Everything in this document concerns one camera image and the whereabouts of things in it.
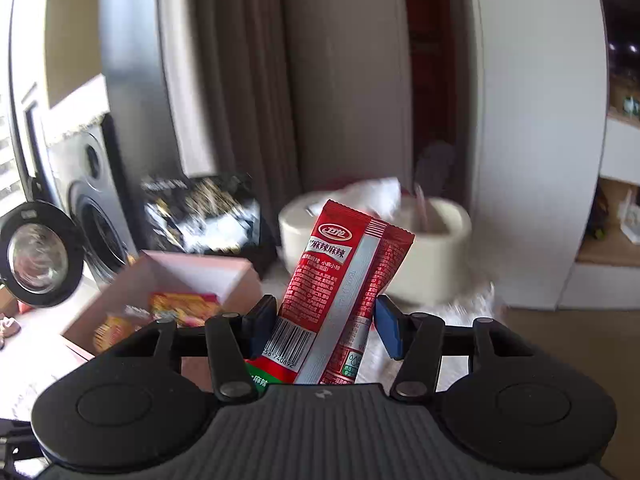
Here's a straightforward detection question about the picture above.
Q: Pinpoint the dark grey tall cabinet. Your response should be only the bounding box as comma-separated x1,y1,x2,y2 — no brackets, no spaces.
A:
97,0,187,182

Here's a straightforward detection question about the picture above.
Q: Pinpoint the white textured table cloth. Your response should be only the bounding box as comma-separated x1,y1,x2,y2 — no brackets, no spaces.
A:
0,255,507,423

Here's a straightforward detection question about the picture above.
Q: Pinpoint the grey washing machine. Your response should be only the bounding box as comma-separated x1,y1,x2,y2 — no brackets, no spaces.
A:
42,115,142,287

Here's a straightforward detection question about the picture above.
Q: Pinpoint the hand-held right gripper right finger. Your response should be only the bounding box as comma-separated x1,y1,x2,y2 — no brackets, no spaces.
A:
375,294,502,402

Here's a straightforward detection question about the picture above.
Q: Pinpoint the orange red chips packet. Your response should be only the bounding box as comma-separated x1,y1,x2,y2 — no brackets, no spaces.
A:
149,291,224,330

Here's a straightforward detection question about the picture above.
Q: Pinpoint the beige curtain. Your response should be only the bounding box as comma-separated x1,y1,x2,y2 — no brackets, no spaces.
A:
157,0,417,197

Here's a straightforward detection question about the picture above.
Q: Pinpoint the pink cardboard box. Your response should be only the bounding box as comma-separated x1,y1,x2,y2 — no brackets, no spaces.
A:
60,250,263,395

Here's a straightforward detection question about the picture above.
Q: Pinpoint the black television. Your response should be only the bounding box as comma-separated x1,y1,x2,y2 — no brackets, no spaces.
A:
592,0,640,111

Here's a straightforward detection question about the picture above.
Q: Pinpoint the black printed snack bag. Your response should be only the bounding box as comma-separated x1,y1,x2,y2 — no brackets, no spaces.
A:
140,172,276,274

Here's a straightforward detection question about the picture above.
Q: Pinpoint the cream oval tissue box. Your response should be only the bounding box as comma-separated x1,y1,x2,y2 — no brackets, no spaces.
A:
277,190,474,307

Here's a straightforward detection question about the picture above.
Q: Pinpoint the white tissue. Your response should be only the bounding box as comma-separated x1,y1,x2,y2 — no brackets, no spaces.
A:
344,176,404,222

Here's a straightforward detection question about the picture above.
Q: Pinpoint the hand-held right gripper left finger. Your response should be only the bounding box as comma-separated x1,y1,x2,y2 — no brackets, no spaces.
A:
150,294,279,403

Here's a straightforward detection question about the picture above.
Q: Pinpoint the red spicy strip packet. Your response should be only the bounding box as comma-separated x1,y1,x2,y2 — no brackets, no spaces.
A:
245,199,416,386

